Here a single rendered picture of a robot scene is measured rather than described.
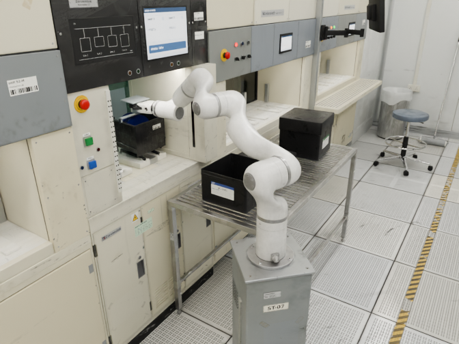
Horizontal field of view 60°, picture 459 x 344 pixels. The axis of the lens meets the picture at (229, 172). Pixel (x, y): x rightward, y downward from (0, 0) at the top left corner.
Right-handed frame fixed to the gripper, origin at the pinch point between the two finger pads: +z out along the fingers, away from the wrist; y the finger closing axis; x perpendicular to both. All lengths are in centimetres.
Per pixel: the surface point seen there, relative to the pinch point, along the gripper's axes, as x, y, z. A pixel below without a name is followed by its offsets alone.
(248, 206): -40, 2, -72
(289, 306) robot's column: -60, -27, -112
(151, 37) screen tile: 36.3, -12.3, -29.1
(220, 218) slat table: -44, -11, -65
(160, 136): -19.1, 7.8, -8.4
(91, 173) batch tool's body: -14, -53, -30
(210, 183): -33, -1, -51
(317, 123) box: -19, 82, -69
